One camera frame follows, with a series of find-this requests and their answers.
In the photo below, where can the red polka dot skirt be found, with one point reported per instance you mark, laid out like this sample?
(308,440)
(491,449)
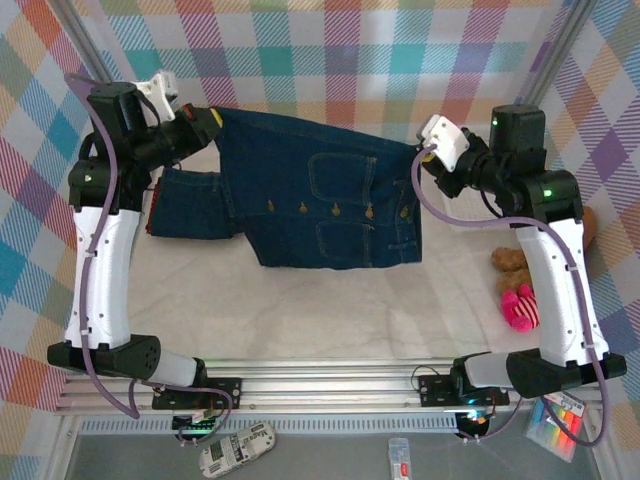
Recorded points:
(151,205)

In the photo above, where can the dark denim skirt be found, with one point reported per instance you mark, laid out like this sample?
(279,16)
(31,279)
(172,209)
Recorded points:
(190,210)

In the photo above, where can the blue denim jacket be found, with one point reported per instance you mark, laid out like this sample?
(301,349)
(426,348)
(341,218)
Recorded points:
(300,165)

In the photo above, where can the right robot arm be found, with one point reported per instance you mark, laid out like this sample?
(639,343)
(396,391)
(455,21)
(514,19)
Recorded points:
(555,290)

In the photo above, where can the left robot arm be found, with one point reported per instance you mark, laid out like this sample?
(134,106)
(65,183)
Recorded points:
(105,280)

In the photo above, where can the brown teddy bear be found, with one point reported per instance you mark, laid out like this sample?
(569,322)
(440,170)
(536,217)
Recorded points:
(510,260)

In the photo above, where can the white doll with glasses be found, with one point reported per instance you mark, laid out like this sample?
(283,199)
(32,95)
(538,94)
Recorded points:
(520,310)

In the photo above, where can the right controller board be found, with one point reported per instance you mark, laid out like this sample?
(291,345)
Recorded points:
(472,420)

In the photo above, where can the controller board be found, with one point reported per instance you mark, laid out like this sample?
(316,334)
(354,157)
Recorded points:
(197,425)
(472,420)

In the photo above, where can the coloured marker pack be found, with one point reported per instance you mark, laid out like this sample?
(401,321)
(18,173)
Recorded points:
(560,430)

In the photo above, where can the small white box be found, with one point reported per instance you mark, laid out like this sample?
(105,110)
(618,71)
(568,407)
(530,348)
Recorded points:
(400,457)

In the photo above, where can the left controller board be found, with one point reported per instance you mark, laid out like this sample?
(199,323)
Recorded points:
(197,425)

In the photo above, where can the newspaper print pouch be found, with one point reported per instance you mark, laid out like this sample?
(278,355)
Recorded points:
(237,450)

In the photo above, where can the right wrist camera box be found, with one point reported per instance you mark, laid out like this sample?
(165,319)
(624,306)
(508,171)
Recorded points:
(445,142)

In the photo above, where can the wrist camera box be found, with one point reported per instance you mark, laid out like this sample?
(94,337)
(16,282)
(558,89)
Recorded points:
(160,95)
(445,142)

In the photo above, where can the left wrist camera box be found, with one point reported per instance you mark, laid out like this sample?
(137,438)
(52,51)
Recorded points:
(160,95)

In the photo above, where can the aluminium corner post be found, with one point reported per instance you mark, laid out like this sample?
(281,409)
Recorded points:
(560,47)
(82,35)

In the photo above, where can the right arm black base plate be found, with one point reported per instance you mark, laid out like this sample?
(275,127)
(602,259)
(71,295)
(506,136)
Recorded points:
(435,390)

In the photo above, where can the aluminium rail frame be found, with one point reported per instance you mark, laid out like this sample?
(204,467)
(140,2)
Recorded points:
(325,387)

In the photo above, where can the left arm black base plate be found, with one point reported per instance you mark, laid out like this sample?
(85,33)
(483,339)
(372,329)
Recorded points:
(225,392)

